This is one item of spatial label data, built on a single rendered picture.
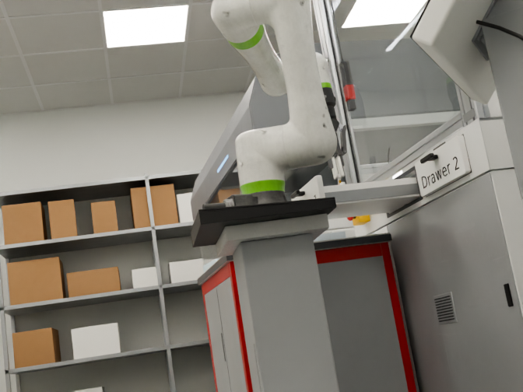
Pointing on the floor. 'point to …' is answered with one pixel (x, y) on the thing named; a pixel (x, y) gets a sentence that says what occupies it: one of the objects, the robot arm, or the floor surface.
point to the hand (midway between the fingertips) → (337, 167)
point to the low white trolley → (225, 323)
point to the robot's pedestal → (282, 303)
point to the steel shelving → (120, 187)
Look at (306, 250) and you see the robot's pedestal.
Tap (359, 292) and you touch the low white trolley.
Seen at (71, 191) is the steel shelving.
